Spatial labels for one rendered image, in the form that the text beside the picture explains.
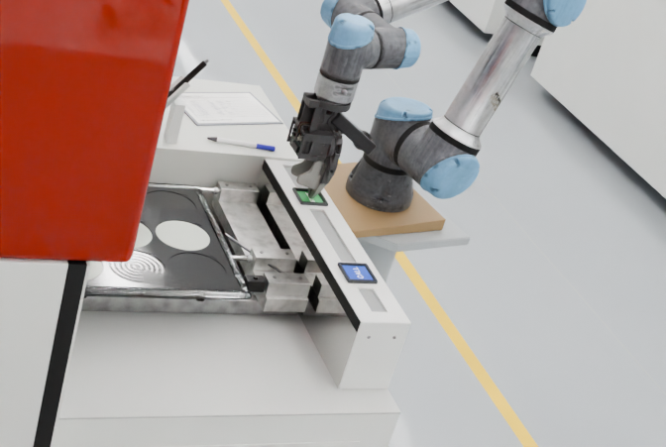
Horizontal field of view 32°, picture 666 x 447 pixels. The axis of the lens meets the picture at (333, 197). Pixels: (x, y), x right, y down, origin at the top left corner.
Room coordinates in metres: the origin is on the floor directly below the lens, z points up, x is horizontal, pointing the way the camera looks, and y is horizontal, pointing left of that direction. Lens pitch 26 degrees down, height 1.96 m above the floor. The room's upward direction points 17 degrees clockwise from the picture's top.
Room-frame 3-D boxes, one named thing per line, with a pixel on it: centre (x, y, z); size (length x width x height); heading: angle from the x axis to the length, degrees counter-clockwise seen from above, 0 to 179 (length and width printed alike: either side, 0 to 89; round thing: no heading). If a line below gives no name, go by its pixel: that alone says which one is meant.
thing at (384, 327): (1.88, -0.02, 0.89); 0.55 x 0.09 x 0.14; 28
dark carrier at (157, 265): (1.77, 0.33, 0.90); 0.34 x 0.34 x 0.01; 28
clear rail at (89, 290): (1.61, 0.25, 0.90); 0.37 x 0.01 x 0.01; 118
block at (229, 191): (2.06, 0.19, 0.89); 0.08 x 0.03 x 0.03; 118
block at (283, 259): (1.84, 0.07, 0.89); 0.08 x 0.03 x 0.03; 118
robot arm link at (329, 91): (1.99, 0.05, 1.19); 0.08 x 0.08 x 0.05
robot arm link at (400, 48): (2.07, -0.01, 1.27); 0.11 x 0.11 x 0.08; 44
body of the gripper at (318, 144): (1.98, 0.06, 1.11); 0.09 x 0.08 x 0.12; 118
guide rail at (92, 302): (1.69, 0.23, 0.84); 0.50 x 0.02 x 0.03; 118
